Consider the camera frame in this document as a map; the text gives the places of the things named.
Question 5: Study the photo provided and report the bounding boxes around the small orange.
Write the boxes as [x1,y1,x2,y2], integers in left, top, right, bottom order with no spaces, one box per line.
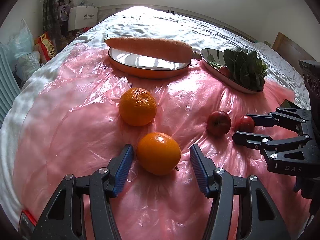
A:
[136,132,181,176]

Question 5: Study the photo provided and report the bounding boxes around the mandarin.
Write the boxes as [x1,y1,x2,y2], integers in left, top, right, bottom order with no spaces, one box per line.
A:
[119,87,157,126]

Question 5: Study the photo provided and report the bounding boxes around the red phone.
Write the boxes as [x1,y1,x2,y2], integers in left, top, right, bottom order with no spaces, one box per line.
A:
[18,210,36,240]

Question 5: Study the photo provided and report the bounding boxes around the wooden headboard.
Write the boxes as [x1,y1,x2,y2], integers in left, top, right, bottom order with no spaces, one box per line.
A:
[272,32,315,68]

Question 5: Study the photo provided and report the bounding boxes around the green leafy vegetable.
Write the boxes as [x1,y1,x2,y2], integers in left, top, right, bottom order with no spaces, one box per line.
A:
[223,47,267,91]

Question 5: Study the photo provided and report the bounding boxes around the small radish on plate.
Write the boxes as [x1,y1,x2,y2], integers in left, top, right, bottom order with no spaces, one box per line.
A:
[219,66,232,78]

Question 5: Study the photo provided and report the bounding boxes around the white round plate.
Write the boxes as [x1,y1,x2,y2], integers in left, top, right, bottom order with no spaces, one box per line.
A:
[200,48,263,94]

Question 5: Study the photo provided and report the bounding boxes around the pink plastic sheet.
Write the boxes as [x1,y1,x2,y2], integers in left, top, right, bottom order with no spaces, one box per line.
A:
[13,45,309,239]

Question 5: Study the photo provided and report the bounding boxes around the carrot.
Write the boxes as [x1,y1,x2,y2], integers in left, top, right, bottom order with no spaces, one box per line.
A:
[104,37,202,63]

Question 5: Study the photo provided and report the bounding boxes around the light blue suitcase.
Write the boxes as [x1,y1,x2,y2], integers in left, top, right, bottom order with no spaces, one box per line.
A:
[0,45,21,126]

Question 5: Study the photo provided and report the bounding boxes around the orange oval plate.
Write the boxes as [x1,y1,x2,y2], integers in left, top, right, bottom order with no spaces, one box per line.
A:
[108,48,191,79]

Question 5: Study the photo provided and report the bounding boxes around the white bed duvet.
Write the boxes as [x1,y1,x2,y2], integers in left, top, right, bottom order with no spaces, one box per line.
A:
[1,6,310,228]

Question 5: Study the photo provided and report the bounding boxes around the orange rice bag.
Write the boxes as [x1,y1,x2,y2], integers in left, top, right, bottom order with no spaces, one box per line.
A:
[34,32,56,64]

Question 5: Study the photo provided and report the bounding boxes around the clear plastic bag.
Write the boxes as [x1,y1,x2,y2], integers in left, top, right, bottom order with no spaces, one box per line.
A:
[1,19,41,81]

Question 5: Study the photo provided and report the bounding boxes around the plaid scarf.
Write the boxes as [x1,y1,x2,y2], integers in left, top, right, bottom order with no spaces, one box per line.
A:
[42,0,62,53]

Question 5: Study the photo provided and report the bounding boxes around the white cardboard box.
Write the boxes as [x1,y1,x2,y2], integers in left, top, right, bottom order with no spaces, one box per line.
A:
[68,6,98,31]

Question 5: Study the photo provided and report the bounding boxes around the purple fan lower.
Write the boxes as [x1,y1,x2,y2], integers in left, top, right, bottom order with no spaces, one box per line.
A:
[57,4,71,22]

